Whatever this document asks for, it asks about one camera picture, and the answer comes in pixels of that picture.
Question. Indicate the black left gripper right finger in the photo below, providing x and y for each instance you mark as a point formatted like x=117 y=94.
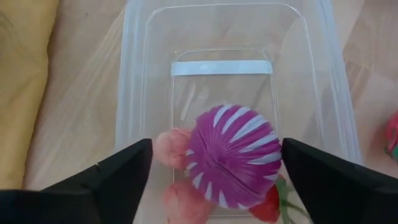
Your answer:
x=342 y=199

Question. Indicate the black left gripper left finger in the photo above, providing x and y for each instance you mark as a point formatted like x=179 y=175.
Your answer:
x=93 y=202

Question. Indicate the small red strawberry toy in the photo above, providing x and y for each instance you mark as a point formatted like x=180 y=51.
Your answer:
x=264 y=208

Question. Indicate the yellow cloth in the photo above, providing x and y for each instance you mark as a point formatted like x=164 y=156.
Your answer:
x=21 y=93

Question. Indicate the clear plastic container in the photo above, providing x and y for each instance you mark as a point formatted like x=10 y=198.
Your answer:
x=217 y=37

